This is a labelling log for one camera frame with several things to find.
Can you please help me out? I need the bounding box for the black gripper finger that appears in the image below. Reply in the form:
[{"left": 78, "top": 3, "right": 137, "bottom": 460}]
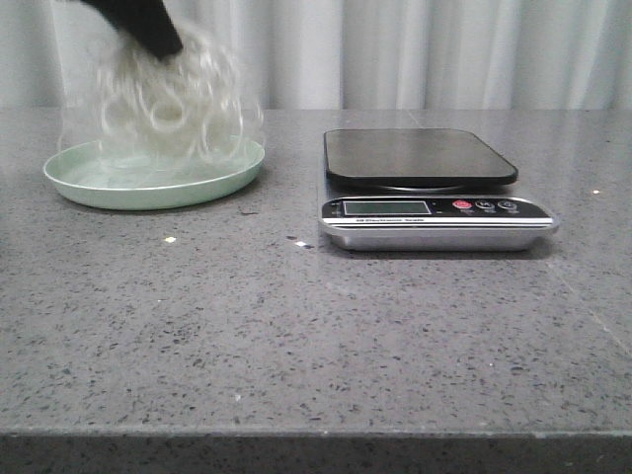
[{"left": 84, "top": 0, "right": 184, "bottom": 60}]

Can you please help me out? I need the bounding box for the white vermicelli noodle bundle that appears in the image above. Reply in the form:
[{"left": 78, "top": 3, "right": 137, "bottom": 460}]
[{"left": 59, "top": 22, "right": 264, "bottom": 166}]

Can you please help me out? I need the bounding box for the light green round plate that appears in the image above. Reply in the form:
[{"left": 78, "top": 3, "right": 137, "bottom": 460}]
[{"left": 43, "top": 139, "right": 265, "bottom": 210}]

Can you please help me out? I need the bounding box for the white pleated curtain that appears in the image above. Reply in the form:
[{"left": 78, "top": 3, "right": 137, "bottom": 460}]
[{"left": 0, "top": 0, "right": 632, "bottom": 112}]

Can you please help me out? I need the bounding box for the black silver kitchen scale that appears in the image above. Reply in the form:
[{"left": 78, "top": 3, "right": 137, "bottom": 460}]
[{"left": 318, "top": 128, "right": 559, "bottom": 252}]

